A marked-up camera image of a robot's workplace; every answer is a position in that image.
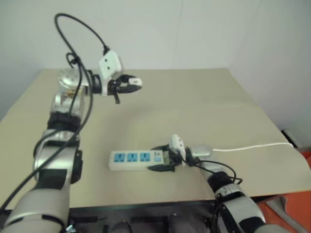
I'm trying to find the grey flat piece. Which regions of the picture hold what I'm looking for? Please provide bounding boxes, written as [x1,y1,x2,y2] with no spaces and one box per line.
[264,195,290,212]

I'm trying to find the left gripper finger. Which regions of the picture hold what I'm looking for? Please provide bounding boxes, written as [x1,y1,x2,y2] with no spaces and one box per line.
[120,84,142,95]
[121,74,143,83]

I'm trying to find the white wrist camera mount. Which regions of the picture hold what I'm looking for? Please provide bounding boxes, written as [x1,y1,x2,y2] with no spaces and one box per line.
[169,134,188,167]
[98,50,124,97]

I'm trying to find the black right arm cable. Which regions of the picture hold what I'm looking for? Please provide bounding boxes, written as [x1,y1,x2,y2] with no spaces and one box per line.
[186,147,243,233]

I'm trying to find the white power strip blue sockets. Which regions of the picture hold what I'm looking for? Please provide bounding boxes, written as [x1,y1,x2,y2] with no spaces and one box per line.
[108,149,171,172]

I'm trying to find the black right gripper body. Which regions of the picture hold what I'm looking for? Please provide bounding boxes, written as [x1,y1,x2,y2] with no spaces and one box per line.
[161,145,187,171]

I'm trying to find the white power strip cable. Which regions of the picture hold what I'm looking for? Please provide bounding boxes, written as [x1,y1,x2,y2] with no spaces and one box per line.
[211,142,295,152]

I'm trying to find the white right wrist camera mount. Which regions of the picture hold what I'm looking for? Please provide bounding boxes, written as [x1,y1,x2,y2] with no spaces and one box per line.
[169,134,188,167]

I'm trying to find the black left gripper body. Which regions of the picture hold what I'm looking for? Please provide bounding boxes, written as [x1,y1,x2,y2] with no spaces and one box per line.
[107,74,131,105]

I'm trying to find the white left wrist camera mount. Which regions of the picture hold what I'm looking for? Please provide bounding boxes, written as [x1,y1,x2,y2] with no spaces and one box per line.
[98,50,124,97]

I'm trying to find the black table edge frame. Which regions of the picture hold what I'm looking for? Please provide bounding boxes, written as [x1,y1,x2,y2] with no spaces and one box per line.
[0,194,287,233]

